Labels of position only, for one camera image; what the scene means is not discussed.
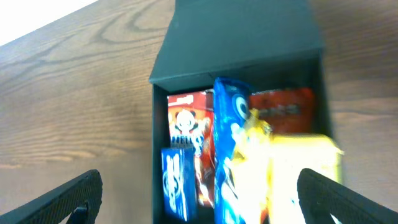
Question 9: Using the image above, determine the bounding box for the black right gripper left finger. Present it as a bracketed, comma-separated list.
[1, 169, 103, 224]

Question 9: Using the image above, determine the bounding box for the yellow orange snack packet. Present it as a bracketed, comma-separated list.
[231, 109, 272, 223]

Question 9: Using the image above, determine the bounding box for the blue Eclipse mint tin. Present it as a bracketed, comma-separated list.
[161, 148, 197, 222]

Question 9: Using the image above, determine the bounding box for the red snack bag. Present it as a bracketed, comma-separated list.
[249, 88, 315, 134]

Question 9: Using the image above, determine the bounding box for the dark green box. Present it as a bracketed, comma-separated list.
[149, 0, 333, 223]

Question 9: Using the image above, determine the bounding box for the red Hello Panda box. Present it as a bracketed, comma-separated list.
[167, 89, 215, 207]

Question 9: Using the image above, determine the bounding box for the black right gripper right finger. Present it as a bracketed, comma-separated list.
[297, 168, 397, 224]

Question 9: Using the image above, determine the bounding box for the blue Oreo cookie pack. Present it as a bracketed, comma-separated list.
[213, 77, 249, 223]

